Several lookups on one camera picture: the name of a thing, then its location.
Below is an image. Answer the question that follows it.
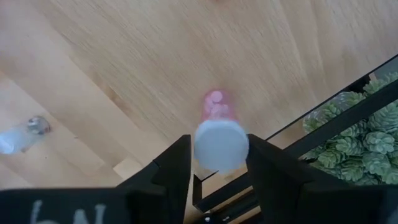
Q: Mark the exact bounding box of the clear pill bottle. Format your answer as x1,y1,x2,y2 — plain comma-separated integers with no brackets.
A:
0,114,52,156

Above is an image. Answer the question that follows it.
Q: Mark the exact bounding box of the wooden shelf black metal frame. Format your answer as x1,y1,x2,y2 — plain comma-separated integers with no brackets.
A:
0,0,398,215

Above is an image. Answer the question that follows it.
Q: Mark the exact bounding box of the pink pill bottle white cap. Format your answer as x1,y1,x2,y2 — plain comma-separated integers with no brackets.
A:
193,89,250,174

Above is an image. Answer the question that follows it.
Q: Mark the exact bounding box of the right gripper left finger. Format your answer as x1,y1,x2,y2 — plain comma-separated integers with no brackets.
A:
116,134,192,224

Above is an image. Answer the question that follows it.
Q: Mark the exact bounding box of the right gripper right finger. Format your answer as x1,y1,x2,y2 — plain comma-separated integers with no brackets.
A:
247,134,383,224

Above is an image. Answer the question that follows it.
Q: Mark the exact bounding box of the green succulent plant in pot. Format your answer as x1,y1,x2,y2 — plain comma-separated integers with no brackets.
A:
300,71,398,187

